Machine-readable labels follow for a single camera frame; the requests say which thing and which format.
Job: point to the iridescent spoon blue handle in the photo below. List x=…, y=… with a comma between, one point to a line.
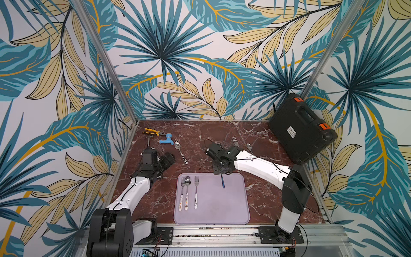
x=222, y=179

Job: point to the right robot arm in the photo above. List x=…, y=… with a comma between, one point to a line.
x=292, y=181

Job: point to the blue plastic faucet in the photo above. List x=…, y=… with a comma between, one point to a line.
x=168, y=139

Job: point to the cartoon handle spoon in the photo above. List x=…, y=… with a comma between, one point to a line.
x=187, y=184

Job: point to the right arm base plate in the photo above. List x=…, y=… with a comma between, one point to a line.
x=275, y=235

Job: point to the cow pattern handle spoon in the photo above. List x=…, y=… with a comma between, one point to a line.
x=178, y=146

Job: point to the black tool case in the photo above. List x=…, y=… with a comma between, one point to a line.
x=299, y=130

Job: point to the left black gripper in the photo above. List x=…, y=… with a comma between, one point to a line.
x=166, y=163

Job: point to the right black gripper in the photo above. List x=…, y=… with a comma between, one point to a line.
x=221, y=165

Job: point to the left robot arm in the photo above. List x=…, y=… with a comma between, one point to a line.
x=112, y=232

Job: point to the cartoon handle fork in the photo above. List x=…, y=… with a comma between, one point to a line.
x=181, y=195

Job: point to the yellow handled pliers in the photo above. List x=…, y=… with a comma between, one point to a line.
x=153, y=132

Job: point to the lavender placemat tray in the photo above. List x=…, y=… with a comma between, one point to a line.
x=216, y=205

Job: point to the aluminium front rail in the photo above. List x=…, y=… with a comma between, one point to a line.
x=312, y=240

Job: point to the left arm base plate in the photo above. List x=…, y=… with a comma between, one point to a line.
x=160, y=236

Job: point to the white handle fork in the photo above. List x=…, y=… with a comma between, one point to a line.
x=196, y=182

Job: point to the all steel fork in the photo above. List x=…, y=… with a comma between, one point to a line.
x=235, y=141

